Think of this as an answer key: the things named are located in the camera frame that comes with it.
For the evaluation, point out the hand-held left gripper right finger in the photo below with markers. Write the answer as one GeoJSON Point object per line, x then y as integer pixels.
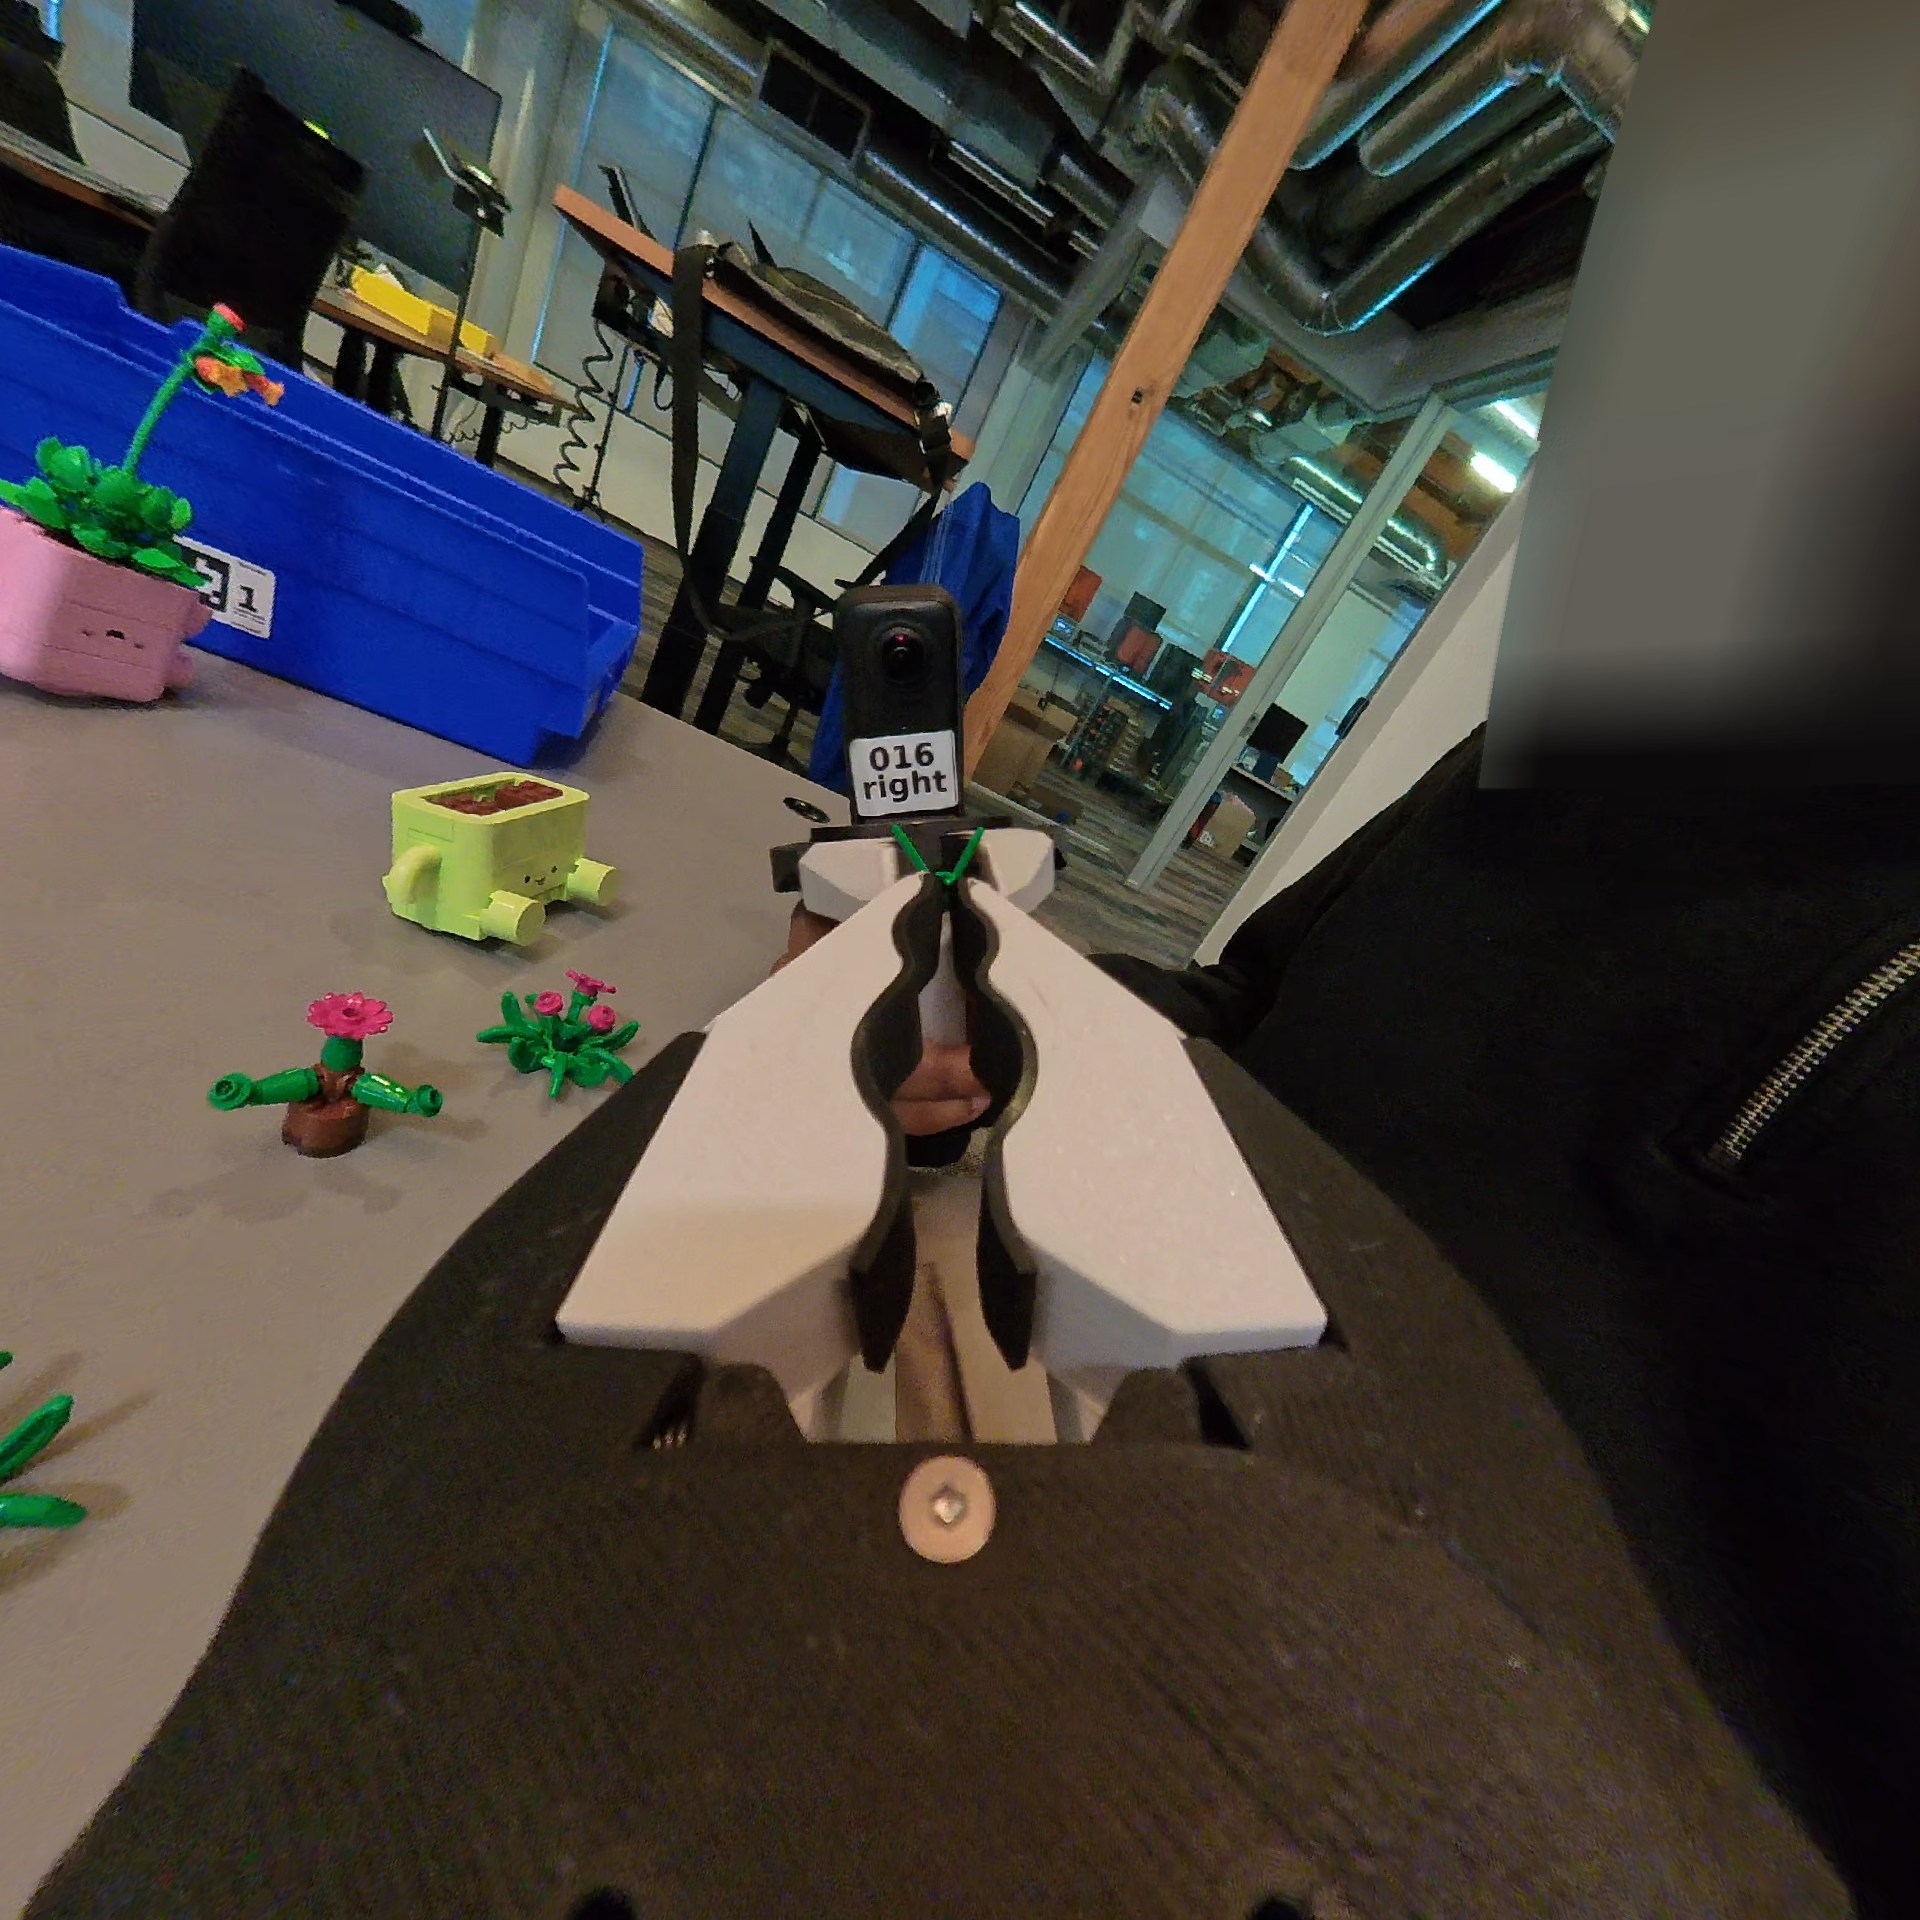
{"type": "Point", "coordinates": [1154, 1201]}

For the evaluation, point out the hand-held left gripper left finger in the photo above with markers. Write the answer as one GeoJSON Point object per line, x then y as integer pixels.
{"type": "Point", "coordinates": [720, 1201]}

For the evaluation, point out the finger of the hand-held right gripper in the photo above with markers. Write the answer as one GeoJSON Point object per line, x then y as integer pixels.
{"type": "Point", "coordinates": [840, 877]}
{"type": "Point", "coordinates": [1023, 866]}

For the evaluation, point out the green toy stem piece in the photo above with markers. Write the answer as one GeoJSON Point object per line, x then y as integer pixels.
{"type": "Point", "coordinates": [945, 874]}

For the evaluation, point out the person's right hand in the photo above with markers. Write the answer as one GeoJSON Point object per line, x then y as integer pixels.
{"type": "Point", "coordinates": [937, 1084]}

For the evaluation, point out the blue jacket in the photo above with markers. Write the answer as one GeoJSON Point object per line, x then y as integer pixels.
{"type": "Point", "coordinates": [991, 555]}

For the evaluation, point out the black standing desk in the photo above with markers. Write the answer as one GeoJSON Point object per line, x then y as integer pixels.
{"type": "Point", "coordinates": [750, 524]}

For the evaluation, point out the green toy plant pink flowers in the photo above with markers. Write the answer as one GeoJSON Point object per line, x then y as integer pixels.
{"type": "Point", "coordinates": [558, 1050]}

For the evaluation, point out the lime toy flower pot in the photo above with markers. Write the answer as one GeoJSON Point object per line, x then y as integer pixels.
{"type": "Point", "coordinates": [480, 856]}

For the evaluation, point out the pink toy flower brown base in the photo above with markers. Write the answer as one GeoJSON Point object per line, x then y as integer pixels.
{"type": "Point", "coordinates": [339, 1109]}

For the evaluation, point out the large blue plastic bin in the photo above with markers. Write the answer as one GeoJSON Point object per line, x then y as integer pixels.
{"type": "Point", "coordinates": [375, 570]}

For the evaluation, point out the yellow tray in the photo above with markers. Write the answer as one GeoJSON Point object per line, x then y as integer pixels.
{"type": "Point", "coordinates": [429, 317]}

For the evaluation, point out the black monitor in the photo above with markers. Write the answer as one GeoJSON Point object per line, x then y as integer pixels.
{"type": "Point", "coordinates": [435, 136]}

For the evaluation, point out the green toy leaf cluster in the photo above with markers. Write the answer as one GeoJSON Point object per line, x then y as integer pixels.
{"type": "Point", "coordinates": [37, 1512]}

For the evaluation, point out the pink toy flower pot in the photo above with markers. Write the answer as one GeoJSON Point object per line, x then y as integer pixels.
{"type": "Point", "coordinates": [89, 628]}

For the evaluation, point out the slanted wooden post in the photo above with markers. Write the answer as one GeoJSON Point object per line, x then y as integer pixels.
{"type": "Point", "coordinates": [1181, 300]}

